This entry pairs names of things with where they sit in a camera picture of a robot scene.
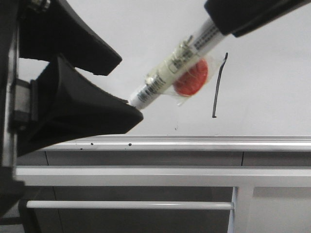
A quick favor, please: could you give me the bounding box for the white round rod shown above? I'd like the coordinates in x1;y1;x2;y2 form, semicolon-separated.
26;200;234;210

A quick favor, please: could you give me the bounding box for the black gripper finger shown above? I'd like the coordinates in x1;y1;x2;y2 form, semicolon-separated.
19;0;122;76

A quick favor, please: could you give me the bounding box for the white whiteboard marker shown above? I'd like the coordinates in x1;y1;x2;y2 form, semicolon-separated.
129;19;224;110

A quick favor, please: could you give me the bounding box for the white vertical stand post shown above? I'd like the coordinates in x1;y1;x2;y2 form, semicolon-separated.
227;186;254;233

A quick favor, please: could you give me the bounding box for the red round magnet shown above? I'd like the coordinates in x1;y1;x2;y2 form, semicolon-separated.
173;59;208;97

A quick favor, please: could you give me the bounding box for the white whiteboard with aluminium frame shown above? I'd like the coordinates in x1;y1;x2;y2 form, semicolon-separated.
14;0;311;151

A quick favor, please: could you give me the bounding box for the white metal crossbar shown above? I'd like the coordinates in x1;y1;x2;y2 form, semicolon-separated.
16;166;311;187

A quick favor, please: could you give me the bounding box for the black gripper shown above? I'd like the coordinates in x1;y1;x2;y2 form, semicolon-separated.
0;0;143;216

